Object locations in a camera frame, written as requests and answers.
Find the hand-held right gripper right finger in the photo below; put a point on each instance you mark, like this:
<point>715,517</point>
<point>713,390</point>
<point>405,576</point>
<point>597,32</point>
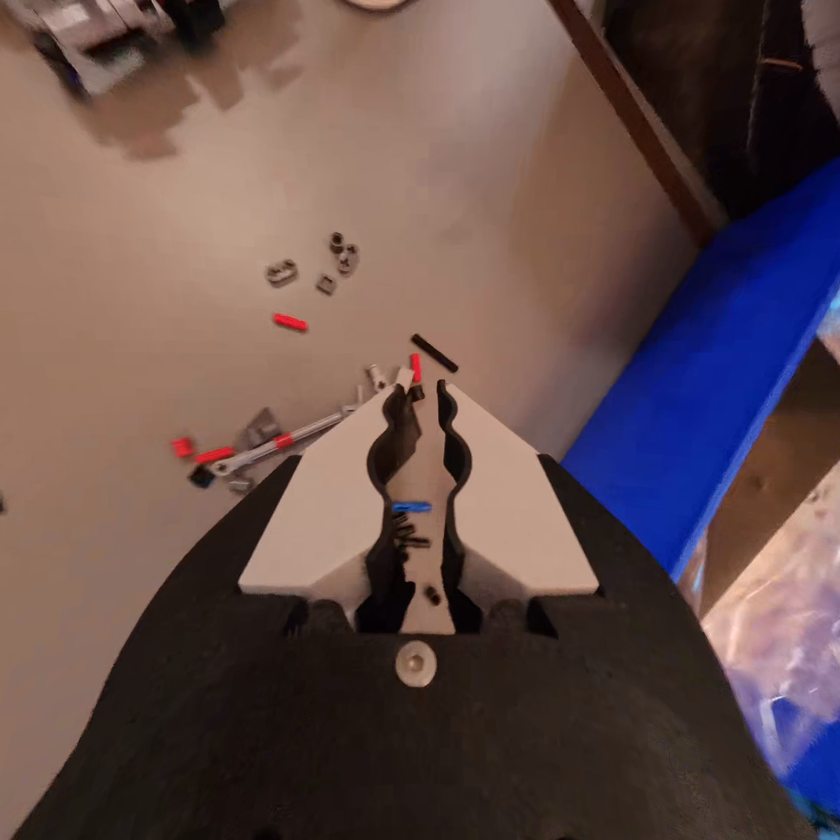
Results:
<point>518,525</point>

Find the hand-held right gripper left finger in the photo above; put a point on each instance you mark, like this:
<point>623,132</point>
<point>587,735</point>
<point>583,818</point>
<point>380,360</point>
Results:
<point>315,525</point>

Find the small grey lego connector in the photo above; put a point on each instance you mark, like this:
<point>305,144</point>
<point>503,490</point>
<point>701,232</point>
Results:
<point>241,484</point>

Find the grey red lego rod assembly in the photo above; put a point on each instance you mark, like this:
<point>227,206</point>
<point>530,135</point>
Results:
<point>275,443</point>

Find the cluster of black lego pins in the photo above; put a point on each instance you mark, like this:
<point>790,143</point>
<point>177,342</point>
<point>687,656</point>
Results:
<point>408,530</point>

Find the blue lego pin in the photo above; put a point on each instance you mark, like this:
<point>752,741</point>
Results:
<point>411,507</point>

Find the red lego axle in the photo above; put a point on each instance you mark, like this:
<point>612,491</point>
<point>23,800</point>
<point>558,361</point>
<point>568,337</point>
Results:
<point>214,455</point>

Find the small black square lego piece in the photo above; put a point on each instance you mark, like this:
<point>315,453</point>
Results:
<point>201,477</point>

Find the red bent lego piece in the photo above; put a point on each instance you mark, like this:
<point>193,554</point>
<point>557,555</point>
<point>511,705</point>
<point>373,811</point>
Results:
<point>183,447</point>

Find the short red lego pin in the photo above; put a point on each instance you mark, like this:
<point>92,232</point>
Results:
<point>416,367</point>

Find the black lego axle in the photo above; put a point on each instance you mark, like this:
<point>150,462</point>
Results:
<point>434,353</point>

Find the small grey square lego piece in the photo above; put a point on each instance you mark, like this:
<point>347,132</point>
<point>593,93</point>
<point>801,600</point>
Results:
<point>326,285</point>

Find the grey two-hole lego beam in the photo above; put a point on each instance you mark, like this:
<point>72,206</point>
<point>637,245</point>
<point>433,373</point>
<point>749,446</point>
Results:
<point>282,273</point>

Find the grey lego connector pieces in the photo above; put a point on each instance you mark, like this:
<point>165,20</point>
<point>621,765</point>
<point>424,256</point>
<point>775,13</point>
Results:
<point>344,253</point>

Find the large grey lego model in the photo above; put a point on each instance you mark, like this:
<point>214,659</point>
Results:
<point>98,39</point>

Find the blue mat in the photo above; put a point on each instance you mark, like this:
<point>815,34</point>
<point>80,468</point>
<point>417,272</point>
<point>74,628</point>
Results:
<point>695,367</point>

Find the clear plastic bag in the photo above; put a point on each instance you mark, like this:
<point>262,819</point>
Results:
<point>781,630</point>

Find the white round plate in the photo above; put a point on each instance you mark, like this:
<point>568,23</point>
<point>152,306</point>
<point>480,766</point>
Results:
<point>379,3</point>

